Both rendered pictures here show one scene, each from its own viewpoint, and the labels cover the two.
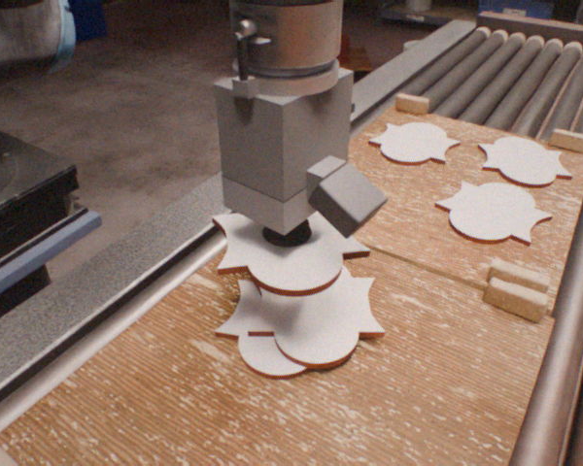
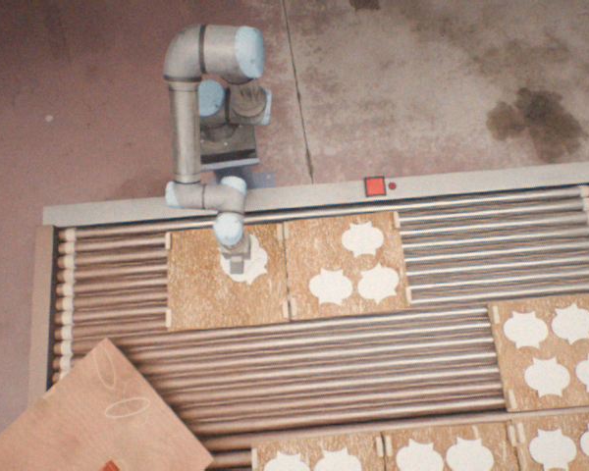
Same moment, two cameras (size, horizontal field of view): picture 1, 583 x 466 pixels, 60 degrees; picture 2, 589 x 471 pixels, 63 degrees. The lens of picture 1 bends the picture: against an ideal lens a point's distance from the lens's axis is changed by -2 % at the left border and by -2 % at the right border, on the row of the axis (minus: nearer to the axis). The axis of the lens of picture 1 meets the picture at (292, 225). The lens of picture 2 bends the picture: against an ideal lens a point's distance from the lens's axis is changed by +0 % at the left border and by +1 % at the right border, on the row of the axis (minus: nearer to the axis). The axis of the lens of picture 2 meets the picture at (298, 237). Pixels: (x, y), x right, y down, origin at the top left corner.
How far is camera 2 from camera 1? 137 cm
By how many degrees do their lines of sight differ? 46
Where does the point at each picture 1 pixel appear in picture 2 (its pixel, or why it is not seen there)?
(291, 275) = (226, 264)
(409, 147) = (354, 239)
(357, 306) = (253, 274)
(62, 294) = not seen: hidden behind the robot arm
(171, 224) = (260, 197)
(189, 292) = not seen: hidden behind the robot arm
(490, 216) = (324, 287)
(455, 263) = (294, 287)
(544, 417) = (256, 329)
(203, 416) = (205, 263)
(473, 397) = (247, 312)
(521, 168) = (368, 285)
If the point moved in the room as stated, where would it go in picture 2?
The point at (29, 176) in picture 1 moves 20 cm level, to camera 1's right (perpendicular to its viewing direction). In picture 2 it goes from (239, 144) to (271, 184)
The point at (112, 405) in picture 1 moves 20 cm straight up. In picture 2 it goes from (194, 244) to (182, 229)
